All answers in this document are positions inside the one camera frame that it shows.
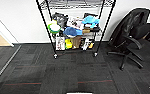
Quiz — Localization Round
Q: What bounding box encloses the black and white package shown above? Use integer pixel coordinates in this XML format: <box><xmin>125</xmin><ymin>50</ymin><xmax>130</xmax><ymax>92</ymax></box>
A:
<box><xmin>81</xmin><ymin>37</ymin><xmax>91</xmax><ymax>51</ymax></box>

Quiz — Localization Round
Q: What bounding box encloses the white printed magazine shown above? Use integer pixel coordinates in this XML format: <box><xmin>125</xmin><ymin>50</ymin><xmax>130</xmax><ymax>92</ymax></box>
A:
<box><xmin>66</xmin><ymin>15</ymin><xmax>86</xmax><ymax>31</ymax></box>

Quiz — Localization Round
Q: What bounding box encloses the light blue plush toy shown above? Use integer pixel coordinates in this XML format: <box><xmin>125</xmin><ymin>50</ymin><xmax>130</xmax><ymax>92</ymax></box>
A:
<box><xmin>81</xmin><ymin>15</ymin><xmax>101</xmax><ymax>29</ymax></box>

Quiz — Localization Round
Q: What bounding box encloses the green and white toy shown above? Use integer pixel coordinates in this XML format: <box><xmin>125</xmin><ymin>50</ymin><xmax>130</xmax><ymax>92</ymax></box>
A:
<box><xmin>47</xmin><ymin>20</ymin><xmax>62</xmax><ymax>35</ymax></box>

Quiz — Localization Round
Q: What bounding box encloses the pale spotted basket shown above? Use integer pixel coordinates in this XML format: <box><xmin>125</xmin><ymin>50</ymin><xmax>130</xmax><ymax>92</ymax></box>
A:
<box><xmin>65</xmin><ymin>91</ymin><xmax>94</xmax><ymax>94</ymax></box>

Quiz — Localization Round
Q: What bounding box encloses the blue cap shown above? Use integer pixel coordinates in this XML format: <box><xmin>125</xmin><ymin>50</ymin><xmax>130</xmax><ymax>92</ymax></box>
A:
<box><xmin>62</xmin><ymin>26</ymin><xmax>84</xmax><ymax>38</ymax></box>

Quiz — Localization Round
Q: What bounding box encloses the brown paper package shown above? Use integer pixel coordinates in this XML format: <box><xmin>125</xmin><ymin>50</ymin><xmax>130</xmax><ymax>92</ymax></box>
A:
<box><xmin>71</xmin><ymin>35</ymin><xmax>83</xmax><ymax>50</ymax></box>

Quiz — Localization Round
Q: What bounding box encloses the box with face picture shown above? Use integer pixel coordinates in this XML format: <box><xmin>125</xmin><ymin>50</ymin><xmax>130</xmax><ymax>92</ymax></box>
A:
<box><xmin>54</xmin><ymin>35</ymin><xmax>66</xmax><ymax>51</ymax></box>

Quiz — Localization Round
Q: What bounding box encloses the small black bag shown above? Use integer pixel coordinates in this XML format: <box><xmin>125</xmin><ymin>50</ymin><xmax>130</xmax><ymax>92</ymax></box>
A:
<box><xmin>51</xmin><ymin>12</ymin><xmax>69</xmax><ymax>29</ymax></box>

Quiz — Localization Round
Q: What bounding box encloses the black office chair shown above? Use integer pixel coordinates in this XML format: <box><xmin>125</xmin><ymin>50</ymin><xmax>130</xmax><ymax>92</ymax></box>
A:
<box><xmin>106</xmin><ymin>8</ymin><xmax>150</xmax><ymax>71</ymax></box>

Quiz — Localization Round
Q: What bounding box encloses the black wire shelf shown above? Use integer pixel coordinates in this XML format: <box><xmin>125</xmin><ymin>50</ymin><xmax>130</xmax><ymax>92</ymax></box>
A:
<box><xmin>35</xmin><ymin>0</ymin><xmax>117</xmax><ymax>60</ymax></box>

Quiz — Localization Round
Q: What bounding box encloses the yellow round toy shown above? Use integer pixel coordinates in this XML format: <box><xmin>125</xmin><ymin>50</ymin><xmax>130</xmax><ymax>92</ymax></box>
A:
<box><xmin>64</xmin><ymin>38</ymin><xmax>74</xmax><ymax>50</ymax></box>

